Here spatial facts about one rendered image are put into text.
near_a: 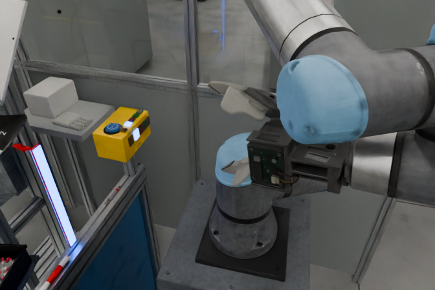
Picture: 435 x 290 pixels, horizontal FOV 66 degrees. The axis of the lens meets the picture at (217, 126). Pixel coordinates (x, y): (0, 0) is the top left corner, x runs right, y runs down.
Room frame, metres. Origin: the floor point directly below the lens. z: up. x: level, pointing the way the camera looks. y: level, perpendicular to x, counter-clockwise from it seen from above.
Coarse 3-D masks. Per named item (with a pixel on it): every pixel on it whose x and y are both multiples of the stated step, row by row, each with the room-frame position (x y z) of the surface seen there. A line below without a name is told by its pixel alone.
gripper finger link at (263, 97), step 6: (246, 90) 0.40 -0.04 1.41; (252, 90) 0.40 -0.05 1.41; (258, 90) 0.40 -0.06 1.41; (252, 96) 0.39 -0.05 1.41; (258, 96) 0.39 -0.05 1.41; (264, 96) 0.39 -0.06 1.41; (270, 96) 0.39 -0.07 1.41; (264, 102) 0.38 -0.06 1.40; (270, 102) 0.38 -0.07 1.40; (276, 102) 0.37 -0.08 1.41; (270, 108) 0.37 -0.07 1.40; (276, 108) 0.37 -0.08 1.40; (270, 114) 0.37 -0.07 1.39; (276, 114) 0.37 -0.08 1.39
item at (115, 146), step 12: (120, 108) 0.91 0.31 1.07; (132, 108) 0.91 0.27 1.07; (108, 120) 0.84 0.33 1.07; (120, 120) 0.84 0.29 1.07; (96, 132) 0.78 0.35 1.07; (132, 132) 0.80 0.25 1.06; (144, 132) 0.86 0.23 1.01; (96, 144) 0.77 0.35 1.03; (108, 144) 0.76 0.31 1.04; (120, 144) 0.75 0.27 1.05; (108, 156) 0.76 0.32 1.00; (120, 156) 0.75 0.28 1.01
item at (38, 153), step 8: (40, 152) 0.56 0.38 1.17; (40, 160) 0.55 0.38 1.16; (40, 168) 0.55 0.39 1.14; (48, 168) 0.56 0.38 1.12; (48, 176) 0.56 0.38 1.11; (48, 184) 0.55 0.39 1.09; (56, 192) 0.56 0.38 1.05; (56, 200) 0.55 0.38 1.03; (56, 208) 0.55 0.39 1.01; (64, 208) 0.57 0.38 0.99; (64, 216) 0.56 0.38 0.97; (64, 224) 0.55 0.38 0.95; (72, 232) 0.56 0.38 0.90; (72, 240) 0.56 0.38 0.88
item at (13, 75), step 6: (12, 66) 1.37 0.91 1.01; (12, 72) 1.34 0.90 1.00; (12, 78) 1.33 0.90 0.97; (18, 78) 1.38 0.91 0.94; (18, 84) 1.35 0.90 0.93; (18, 90) 1.33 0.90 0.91; (24, 102) 1.35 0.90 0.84; (24, 108) 1.33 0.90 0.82; (36, 138) 1.33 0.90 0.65; (42, 144) 1.38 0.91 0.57; (48, 162) 1.36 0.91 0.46; (54, 180) 1.36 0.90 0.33; (60, 192) 1.38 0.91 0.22; (66, 210) 1.36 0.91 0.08
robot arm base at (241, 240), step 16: (272, 208) 0.49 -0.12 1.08; (224, 224) 0.44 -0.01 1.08; (240, 224) 0.43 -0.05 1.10; (256, 224) 0.43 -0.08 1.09; (272, 224) 0.46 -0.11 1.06; (224, 240) 0.43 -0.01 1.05; (240, 240) 0.42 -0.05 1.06; (256, 240) 0.43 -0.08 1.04; (272, 240) 0.44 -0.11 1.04; (240, 256) 0.41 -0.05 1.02; (256, 256) 0.41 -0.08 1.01
